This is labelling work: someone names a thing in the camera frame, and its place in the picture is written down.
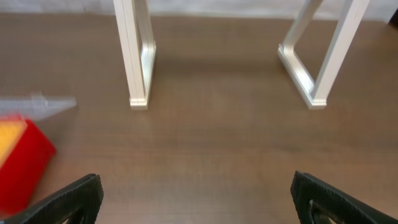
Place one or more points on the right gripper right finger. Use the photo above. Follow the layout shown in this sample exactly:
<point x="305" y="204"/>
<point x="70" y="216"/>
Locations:
<point x="335" y="202"/>

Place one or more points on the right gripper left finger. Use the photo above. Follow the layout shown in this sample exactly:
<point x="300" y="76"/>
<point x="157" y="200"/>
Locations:
<point x="77" y="196"/>

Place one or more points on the red and yellow tip box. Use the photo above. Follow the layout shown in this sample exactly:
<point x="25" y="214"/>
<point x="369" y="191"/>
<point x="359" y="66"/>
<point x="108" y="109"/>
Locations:
<point x="25" y="161"/>

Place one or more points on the white and blue stand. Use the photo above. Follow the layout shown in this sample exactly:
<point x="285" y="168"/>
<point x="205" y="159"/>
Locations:
<point x="136" y="62"/>

